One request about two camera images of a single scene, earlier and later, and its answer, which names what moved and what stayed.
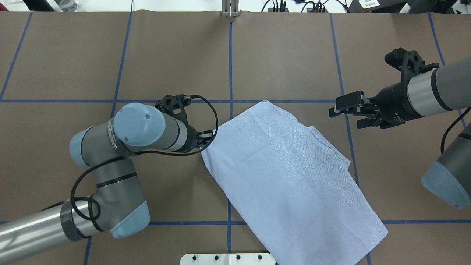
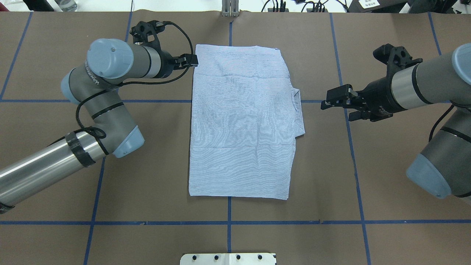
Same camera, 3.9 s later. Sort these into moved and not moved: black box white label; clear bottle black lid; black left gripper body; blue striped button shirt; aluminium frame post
Moved: blue striped button shirt; black left gripper body
Not moved: aluminium frame post; clear bottle black lid; black box white label
